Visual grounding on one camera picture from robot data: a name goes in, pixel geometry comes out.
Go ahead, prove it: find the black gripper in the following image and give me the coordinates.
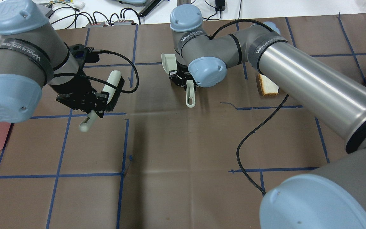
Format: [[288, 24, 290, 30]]
[[169, 61, 198, 87], [55, 77, 110, 118]]

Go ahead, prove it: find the white plastic dustpan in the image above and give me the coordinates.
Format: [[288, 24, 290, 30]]
[[161, 53, 197, 108]]

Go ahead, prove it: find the white hand brush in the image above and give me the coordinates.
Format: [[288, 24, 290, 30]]
[[79, 71, 125, 132]]

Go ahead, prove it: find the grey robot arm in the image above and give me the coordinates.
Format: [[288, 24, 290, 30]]
[[0, 0, 113, 123], [170, 4, 366, 229]]

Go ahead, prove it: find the black power adapter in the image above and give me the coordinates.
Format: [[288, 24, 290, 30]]
[[215, 0, 226, 12]]

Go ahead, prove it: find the white bread slice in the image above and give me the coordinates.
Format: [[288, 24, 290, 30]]
[[258, 74, 279, 96]]

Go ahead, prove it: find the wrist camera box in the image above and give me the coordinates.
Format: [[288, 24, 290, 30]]
[[69, 44, 100, 66]]

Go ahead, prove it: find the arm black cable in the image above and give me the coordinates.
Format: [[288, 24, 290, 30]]
[[54, 49, 139, 94], [208, 19, 290, 195]]

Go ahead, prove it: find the aluminium frame post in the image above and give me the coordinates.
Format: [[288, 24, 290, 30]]
[[177, 0, 192, 6]]

